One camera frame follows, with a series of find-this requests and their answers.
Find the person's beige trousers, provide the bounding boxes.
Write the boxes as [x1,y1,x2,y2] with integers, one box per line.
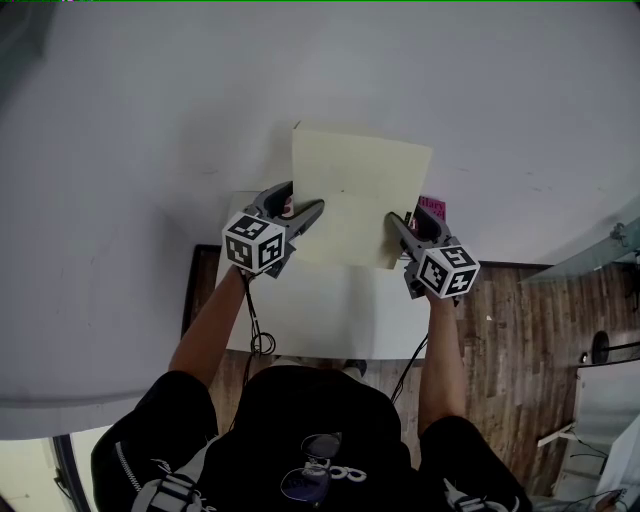
[269,355,366,382]

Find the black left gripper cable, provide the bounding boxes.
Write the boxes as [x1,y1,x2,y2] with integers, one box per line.
[227,272,277,431]

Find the white side table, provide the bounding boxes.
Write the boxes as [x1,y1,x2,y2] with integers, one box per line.
[537,359,640,512]

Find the person's left forearm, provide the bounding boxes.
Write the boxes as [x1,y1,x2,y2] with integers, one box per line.
[168,264,251,396]

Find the frosted glass door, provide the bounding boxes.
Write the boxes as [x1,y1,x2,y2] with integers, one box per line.
[517,194,640,286]

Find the dark sunglasses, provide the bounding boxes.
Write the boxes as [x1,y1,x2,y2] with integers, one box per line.
[279,432,344,509]

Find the person's black shirt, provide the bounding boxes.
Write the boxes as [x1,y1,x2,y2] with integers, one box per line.
[89,364,534,512]

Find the black window frame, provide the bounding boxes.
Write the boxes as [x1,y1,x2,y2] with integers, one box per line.
[49,434,96,512]

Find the magenta book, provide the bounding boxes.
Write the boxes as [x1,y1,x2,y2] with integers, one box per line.
[405,195,446,231]

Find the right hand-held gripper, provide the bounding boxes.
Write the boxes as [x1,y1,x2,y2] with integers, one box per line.
[384,202,481,307]

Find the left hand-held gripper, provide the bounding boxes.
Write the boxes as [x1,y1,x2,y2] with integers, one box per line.
[221,180,325,280]

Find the person's right forearm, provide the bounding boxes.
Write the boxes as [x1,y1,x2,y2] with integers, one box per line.
[417,292,469,436]

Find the cream square board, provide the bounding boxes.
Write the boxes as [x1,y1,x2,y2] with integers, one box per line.
[291,119,434,271]

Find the black round floor stand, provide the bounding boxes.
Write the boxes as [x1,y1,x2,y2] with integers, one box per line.
[579,329,640,365]

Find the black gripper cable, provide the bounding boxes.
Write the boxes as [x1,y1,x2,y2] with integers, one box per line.
[389,333,430,404]
[227,272,277,431]

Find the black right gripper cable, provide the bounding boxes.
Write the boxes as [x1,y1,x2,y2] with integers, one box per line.
[389,333,430,404]

